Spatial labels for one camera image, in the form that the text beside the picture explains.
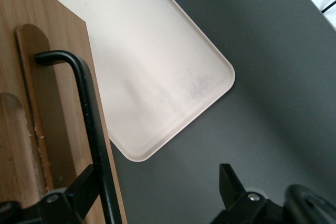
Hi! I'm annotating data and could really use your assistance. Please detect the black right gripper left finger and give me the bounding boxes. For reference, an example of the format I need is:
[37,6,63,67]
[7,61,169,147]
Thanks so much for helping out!
[0,164,100,224]

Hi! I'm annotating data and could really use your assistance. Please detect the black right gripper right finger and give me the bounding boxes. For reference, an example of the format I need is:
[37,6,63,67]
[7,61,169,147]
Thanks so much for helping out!
[213,163,290,224]

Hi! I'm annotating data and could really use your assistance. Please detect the black metal drawer handle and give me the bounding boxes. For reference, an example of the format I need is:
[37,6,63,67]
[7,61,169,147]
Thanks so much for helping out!
[34,50,123,224]

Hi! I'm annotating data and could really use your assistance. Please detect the oak wooden drawer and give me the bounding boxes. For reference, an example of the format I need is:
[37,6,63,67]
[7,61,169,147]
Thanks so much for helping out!
[0,0,128,224]

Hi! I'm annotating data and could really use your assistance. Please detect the beige rectangular tray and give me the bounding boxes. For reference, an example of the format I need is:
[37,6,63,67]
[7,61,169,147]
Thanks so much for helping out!
[44,0,236,163]

